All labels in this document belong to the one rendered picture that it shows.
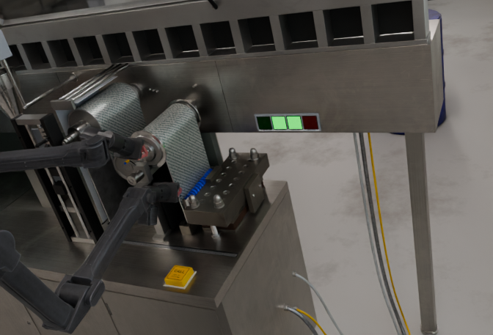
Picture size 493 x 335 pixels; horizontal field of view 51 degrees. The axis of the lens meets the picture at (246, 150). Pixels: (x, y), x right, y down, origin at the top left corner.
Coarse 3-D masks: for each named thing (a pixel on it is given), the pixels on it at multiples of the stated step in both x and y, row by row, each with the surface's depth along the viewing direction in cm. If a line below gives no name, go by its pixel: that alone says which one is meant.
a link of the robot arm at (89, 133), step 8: (88, 128) 160; (96, 128) 160; (80, 136) 158; (88, 136) 158; (96, 136) 153; (104, 136) 153; (88, 144) 149; (96, 144) 150; (104, 144) 153; (96, 168) 153
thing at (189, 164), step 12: (192, 144) 192; (180, 156) 185; (192, 156) 192; (204, 156) 199; (168, 168) 179; (180, 168) 185; (192, 168) 192; (204, 168) 199; (180, 180) 185; (192, 180) 192; (180, 204) 186
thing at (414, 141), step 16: (416, 144) 190; (416, 160) 193; (416, 176) 196; (416, 192) 200; (416, 208) 204; (416, 224) 208; (416, 240) 212; (416, 256) 216; (432, 272) 221; (432, 288) 222; (432, 304) 226; (432, 320) 230
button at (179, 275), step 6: (174, 270) 169; (180, 270) 168; (186, 270) 168; (192, 270) 169; (168, 276) 167; (174, 276) 166; (180, 276) 166; (186, 276) 166; (168, 282) 166; (174, 282) 165; (180, 282) 164; (186, 282) 166
